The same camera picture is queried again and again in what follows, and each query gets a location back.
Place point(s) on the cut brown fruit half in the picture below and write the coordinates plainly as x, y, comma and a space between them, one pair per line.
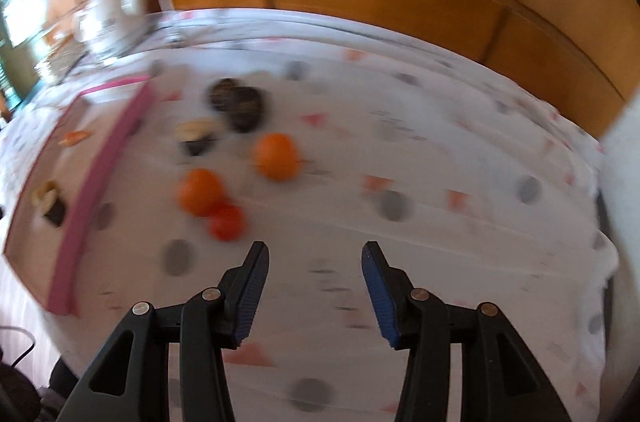
199, 136

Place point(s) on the toy carrot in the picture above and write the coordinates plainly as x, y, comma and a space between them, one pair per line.
73, 138

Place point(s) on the white patterned tablecloth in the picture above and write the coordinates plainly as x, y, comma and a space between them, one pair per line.
475, 188

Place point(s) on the white ceramic electric kettle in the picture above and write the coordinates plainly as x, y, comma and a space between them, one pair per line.
110, 28

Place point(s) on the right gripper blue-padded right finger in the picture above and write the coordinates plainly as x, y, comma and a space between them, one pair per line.
501, 378

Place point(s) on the dark brown round fruit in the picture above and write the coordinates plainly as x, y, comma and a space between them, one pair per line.
246, 109

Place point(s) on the small red-orange fruit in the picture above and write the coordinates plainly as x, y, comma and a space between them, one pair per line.
226, 222

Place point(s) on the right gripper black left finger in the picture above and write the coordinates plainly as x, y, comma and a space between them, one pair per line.
128, 379

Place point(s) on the orange tangerine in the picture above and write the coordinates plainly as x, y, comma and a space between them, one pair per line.
200, 191

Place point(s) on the ornate silver tissue box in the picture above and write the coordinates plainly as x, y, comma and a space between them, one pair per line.
61, 59

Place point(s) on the pink-edged cardboard tray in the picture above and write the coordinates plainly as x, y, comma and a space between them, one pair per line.
44, 257

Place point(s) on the large orange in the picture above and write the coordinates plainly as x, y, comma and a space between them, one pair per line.
276, 157

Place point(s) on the dark brown chestnut fruit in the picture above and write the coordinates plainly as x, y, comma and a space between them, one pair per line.
219, 92

